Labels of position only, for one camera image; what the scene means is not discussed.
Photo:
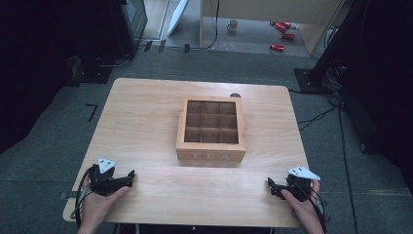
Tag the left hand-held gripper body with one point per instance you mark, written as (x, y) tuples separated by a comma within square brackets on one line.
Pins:
[(103, 175)]

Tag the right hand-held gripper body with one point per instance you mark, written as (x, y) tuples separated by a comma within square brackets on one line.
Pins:
[(300, 182)]

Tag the wooden tea box with compartments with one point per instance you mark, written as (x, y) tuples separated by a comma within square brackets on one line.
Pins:
[(211, 151)]

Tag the person's right hand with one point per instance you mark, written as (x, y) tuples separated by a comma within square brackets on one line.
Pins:
[(303, 211)]

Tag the person's left hand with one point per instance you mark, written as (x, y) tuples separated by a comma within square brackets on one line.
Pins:
[(97, 208)]

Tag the grey tape strip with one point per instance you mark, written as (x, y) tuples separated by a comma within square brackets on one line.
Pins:
[(66, 195)]

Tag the dark round cap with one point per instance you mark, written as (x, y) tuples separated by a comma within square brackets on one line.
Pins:
[(235, 95)]

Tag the black floor plate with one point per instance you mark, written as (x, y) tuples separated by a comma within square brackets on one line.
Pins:
[(92, 73)]

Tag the red can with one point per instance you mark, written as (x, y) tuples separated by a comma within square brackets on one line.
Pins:
[(277, 47), (281, 26), (288, 36)]

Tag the black tape strip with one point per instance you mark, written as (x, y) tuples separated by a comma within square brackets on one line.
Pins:
[(187, 48)]

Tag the black monitor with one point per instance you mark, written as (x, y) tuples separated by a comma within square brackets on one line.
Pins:
[(133, 19)]

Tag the grey mug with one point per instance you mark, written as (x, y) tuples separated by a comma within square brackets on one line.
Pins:
[(232, 26)]

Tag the white board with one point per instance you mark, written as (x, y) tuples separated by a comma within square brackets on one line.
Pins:
[(178, 14)]

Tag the black stand base plate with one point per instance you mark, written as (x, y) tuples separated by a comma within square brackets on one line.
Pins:
[(308, 81)]

